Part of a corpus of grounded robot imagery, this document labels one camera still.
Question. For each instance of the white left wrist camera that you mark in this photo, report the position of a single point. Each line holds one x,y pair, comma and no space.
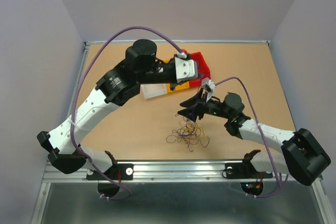
185,69

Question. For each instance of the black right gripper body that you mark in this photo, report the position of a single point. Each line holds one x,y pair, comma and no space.
213,107

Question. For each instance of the white plastic bin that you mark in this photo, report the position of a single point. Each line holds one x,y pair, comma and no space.
153,90

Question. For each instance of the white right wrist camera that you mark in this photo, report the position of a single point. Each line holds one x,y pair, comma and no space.
209,87

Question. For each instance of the aluminium front rail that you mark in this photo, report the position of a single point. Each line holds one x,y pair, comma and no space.
138,172

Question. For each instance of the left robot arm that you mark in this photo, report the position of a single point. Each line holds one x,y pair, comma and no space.
140,66

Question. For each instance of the yellow plastic bin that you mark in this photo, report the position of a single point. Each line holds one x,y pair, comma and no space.
181,87

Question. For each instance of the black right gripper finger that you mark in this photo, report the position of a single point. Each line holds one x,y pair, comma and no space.
194,100
191,113

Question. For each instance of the red plastic bin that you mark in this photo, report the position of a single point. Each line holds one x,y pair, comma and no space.
203,70

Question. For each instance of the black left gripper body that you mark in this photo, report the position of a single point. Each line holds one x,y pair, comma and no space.
162,74

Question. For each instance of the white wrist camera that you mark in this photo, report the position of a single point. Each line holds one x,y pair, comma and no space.
209,87
185,69

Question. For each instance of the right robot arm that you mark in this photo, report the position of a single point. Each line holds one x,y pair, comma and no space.
297,153

